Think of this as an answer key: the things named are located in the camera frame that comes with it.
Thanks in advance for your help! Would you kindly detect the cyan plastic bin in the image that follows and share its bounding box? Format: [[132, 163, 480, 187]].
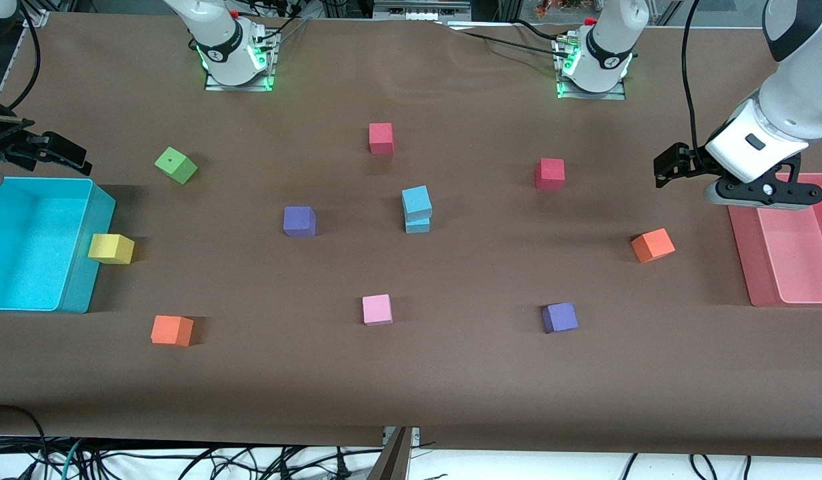
[[0, 177, 117, 314]]

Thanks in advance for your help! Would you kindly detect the teal floor cable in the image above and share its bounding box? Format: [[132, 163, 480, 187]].
[[61, 437, 88, 480]]

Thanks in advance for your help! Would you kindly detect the green foam block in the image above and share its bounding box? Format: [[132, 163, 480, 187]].
[[154, 147, 199, 185]]

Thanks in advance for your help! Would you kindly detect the brown table cover sheet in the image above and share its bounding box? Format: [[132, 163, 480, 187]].
[[0, 12, 822, 461]]

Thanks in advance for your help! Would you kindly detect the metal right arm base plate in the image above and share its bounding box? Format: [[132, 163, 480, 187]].
[[204, 30, 278, 92]]

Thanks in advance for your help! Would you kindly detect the black floor cable loop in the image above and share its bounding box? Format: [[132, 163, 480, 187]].
[[0, 405, 48, 480]]

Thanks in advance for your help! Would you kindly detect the yellow foam block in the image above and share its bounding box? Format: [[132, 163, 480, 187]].
[[87, 233, 135, 265]]

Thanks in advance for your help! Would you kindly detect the red foam block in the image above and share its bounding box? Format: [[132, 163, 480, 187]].
[[369, 122, 395, 155], [535, 158, 565, 191]]

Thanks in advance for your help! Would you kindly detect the orange foam block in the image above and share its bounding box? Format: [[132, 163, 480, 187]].
[[151, 315, 195, 347], [631, 228, 676, 264]]

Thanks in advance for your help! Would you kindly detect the black cable across table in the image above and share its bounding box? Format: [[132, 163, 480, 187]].
[[444, 19, 571, 57]]

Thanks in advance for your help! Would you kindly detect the grey power strip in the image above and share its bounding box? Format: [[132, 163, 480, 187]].
[[374, 0, 471, 22]]

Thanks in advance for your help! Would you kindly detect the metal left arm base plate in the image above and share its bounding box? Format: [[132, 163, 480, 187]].
[[556, 40, 628, 101]]

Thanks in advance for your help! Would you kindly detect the grey metal table bracket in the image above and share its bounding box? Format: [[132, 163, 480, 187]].
[[367, 427, 421, 480]]

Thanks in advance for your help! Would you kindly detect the blue violet foam block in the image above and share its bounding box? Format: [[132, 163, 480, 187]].
[[541, 302, 579, 335], [283, 205, 317, 239]]

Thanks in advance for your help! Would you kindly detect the pink plastic bin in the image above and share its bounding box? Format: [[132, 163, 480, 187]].
[[727, 172, 822, 308]]

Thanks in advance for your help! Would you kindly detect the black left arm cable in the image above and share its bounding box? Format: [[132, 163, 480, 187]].
[[679, 0, 705, 157]]

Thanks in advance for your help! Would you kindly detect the light pink foam block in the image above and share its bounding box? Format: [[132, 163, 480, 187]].
[[362, 294, 393, 327]]

